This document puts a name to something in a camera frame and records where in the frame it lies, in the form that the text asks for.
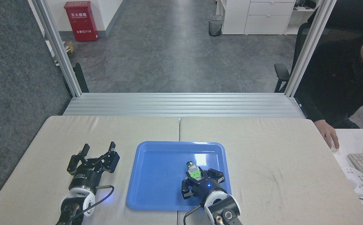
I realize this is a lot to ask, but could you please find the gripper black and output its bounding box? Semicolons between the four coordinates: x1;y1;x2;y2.
67;142;121;193
181;167;229;204

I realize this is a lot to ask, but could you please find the green and silver switch part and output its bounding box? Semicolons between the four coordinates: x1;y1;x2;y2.
186;161;203;179

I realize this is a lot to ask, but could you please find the blue plastic tray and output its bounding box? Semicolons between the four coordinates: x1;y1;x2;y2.
126;141;233;211

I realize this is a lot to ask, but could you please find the person's right hand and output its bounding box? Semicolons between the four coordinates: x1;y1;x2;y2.
314;120;340;149

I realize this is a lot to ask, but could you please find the black panel foot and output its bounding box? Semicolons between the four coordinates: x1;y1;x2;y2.
63;62;90;94

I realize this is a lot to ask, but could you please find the grey felt partition panel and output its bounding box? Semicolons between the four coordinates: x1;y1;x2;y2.
0;0;73;217

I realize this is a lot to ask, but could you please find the black office chair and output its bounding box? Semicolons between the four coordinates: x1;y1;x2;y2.
274;22;313;93

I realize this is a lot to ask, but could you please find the red fire extinguisher box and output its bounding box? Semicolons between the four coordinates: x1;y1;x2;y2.
64;1;99;42

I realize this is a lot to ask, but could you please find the white round power strip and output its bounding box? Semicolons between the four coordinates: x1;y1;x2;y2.
341;166;363;196

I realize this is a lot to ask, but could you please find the dark mesh waste bin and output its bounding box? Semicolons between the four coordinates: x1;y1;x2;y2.
208;14;224;37

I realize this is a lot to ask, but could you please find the person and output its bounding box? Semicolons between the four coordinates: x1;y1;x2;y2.
294;0;363;136

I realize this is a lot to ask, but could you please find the white drawer cabinet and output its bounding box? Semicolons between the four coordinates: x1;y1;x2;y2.
216;0;319;35

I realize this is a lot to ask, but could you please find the silver aluminium rail platform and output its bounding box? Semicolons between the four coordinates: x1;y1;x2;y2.
62;92;306;119

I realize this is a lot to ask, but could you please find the silver aluminium post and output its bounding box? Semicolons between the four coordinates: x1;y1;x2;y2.
28;0;83;98
284;0;338;98

